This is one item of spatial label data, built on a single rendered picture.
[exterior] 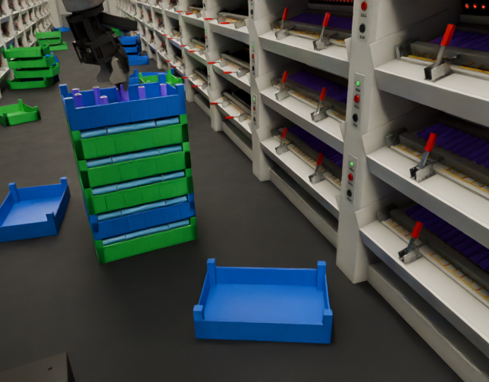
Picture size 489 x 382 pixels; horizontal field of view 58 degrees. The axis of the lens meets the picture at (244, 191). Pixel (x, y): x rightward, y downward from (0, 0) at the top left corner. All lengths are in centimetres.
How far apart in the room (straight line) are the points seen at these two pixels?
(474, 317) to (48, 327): 91
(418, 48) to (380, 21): 9
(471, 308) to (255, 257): 61
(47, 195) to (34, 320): 72
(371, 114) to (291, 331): 50
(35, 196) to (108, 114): 73
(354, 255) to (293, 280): 17
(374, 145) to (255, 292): 47
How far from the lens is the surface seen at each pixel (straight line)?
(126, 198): 126
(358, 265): 117
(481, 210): 82
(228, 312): 109
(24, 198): 184
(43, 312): 123
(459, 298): 93
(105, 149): 120
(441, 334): 103
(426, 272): 97
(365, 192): 107
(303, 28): 142
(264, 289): 116
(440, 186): 88
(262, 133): 167
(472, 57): 87
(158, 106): 120
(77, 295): 124
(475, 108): 78
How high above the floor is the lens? 72
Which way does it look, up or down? 26 degrees down
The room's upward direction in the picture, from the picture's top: 2 degrees counter-clockwise
